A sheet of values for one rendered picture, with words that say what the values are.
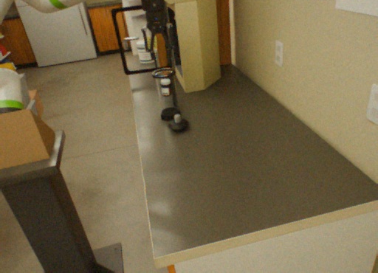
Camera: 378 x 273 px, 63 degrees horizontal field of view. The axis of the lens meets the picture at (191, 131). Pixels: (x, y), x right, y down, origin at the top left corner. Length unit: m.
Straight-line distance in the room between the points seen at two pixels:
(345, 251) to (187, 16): 1.22
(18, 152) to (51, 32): 5.39
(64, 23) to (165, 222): 5.92
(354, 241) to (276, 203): 0.28
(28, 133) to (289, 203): 0.99
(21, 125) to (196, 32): 0.92
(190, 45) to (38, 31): 5.27
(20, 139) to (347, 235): 1.21
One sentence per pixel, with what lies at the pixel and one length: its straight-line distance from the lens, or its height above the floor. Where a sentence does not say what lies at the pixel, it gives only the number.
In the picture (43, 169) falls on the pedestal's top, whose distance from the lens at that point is 1.35.
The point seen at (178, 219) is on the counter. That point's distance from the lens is 0.93.
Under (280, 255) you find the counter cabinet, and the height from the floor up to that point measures 0.82.
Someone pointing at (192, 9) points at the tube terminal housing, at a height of 1.37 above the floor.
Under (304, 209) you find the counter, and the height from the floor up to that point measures 0.94.
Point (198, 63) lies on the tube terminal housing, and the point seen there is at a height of 1.09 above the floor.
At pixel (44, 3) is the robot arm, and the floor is 1.50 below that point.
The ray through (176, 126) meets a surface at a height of 0.97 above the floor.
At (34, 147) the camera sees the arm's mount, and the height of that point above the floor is 1.00.
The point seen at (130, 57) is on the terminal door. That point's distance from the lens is 1.98.
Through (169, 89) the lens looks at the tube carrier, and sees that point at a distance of 1.38.
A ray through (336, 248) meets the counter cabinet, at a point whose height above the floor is 0.78.
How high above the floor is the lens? 1.60
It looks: 30 degrees down
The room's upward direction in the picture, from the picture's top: 7 degrees counter-clockwise
